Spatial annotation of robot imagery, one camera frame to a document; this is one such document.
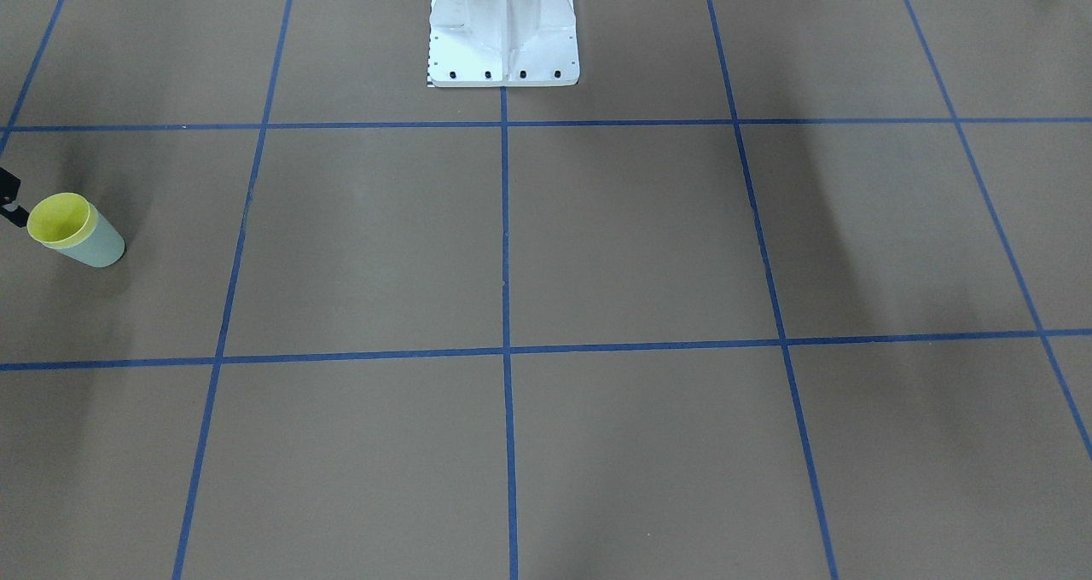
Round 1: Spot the yellow plastic cup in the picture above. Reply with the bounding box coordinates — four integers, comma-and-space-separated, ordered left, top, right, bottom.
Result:
26, 193, 99, 250

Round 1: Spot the pale green plastic cup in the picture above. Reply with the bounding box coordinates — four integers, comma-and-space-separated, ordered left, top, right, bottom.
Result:
55, 206, 126, 268

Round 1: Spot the brown paper table cover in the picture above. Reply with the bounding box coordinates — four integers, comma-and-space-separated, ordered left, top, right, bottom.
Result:
3, 0, 1089, 579

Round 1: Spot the white pillar with base plate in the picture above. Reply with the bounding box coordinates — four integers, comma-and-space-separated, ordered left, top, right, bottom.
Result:
427, 0, 581, 88

